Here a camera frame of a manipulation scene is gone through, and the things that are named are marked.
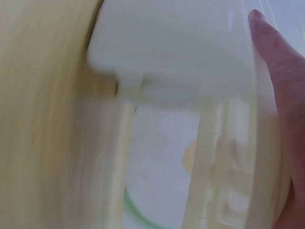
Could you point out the person's right hand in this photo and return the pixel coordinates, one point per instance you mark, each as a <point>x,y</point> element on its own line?
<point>291,114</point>

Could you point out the person's right thumb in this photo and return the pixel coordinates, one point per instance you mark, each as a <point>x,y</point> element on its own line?
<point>269,45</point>

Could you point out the white plastic box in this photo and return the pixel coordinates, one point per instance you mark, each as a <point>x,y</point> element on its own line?
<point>171,52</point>

